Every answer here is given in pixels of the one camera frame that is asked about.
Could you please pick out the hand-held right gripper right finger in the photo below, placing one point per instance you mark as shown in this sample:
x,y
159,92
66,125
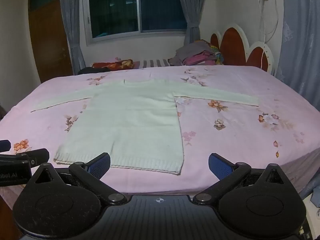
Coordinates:
x,y
220,166

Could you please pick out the brown wooden door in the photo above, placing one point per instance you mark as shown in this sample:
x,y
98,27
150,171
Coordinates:
x,y
47,42

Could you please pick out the white knitted sweater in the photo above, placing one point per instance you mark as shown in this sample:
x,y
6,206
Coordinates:
x,y
135,120

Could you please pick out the dark cloth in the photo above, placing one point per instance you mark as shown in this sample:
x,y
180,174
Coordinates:
x,y
87,70

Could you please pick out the grey striped pillow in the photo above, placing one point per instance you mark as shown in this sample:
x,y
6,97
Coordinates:
x,y
153,63

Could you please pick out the red orange floral cloth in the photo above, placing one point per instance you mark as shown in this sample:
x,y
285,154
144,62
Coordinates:
x,y
112,64

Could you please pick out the large blue-grey patterned curtain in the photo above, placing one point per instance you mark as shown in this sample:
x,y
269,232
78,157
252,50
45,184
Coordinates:
x,y
300,42

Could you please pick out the pink folded cloth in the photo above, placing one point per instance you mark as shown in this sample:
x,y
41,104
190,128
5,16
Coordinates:
x,y
200,58

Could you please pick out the pink floral bed sheet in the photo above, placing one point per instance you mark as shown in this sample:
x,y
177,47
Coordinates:
x,y
225,142

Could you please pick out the red and white headboard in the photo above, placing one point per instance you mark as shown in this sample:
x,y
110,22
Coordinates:
x,y
232,47

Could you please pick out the grey-blue window curtain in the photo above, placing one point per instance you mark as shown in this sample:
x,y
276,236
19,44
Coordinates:
x,y
72,30
192,10

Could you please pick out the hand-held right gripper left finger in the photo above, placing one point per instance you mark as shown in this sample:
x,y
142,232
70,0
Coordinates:
x,y
101,166

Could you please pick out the white framed window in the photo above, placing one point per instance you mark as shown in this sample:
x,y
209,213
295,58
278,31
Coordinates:
x,y
112,12

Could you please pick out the pile of folded clothes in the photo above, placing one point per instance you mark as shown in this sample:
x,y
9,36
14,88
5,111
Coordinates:
x,y
186,51

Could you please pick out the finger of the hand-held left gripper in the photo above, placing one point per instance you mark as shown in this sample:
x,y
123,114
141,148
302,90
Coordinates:
x,y
4,145
38,156

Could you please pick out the colourful patterned cloth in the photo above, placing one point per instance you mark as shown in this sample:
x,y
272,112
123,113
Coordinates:
x,y
217,52

